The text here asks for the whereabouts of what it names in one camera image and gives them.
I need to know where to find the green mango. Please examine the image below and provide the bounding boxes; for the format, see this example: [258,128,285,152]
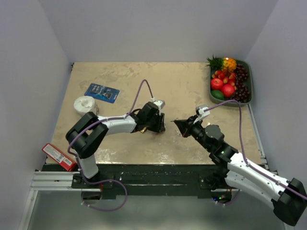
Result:
[211,90,225,101]

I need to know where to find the aluminium frame rail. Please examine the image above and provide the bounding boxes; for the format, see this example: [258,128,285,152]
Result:
[18,171,80,230]

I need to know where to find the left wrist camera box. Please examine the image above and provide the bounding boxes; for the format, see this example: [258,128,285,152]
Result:
[151,97,165,113]

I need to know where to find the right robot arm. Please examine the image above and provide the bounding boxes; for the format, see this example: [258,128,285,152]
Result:
[173,116,307,226]

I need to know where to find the red apple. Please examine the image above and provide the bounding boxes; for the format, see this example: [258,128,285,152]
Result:
[221,84,235,98]
[211,78,224,90]

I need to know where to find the white paper roll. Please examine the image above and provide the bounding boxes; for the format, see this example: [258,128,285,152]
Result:
[73,96,99,116]

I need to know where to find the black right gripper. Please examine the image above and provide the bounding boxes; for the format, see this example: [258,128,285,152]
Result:
[174,115,212,152]

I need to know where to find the purple cable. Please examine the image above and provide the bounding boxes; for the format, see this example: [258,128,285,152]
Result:
[67,79,156,212]
[203,100,307,207]

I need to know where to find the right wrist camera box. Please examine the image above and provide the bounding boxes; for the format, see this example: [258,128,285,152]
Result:
[195,105,210,117]

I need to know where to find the dark grape bunch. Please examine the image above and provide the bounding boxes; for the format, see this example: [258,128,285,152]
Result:
[228,64,250,103]

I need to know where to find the grey fruit tray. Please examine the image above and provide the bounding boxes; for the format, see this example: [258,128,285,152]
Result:
[209,59,253,106]

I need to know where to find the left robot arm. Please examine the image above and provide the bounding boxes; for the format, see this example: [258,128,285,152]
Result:
[66,100,165,188]

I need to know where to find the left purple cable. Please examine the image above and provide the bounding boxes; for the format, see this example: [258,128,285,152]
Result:
[67,79,156,212]

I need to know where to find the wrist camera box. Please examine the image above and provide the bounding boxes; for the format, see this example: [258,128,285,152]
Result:
[151,97,165,113]
[195,105,210,117]

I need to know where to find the toy pineapple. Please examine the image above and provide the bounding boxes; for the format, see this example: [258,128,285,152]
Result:
[207,56,236,72]

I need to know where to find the red box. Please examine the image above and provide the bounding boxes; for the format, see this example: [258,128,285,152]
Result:
[42,143,77,172]

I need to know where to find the blue blister pack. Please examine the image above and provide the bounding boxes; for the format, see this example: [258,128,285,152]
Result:
[84,83,120,104]

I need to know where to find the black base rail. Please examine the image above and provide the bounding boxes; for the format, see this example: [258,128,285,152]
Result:
[40,162,255,200]

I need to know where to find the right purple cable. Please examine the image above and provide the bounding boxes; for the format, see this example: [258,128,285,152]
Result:
[203,100,307,207]

